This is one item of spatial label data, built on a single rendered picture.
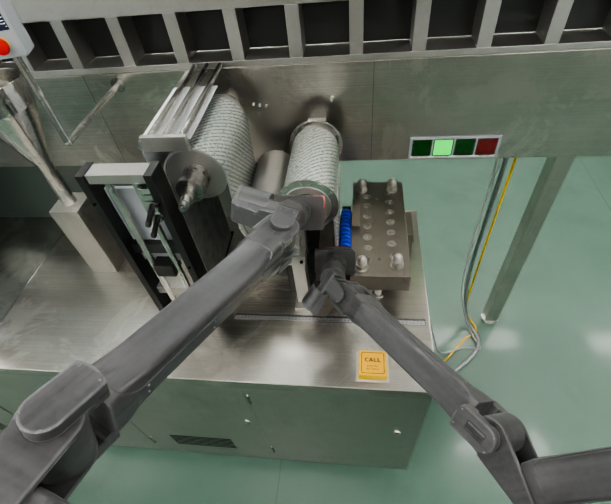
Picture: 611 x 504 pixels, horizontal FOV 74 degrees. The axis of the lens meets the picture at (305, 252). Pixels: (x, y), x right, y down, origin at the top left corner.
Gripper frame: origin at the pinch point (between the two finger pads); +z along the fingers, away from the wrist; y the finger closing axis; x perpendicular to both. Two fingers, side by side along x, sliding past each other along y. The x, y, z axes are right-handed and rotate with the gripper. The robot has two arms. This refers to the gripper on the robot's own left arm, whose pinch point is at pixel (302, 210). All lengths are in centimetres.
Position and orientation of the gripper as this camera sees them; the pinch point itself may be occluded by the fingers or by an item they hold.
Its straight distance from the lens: 87.4
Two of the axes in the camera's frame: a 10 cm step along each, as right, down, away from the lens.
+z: 1.2, -1.6, 9.8
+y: 9.9, 0.3, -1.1
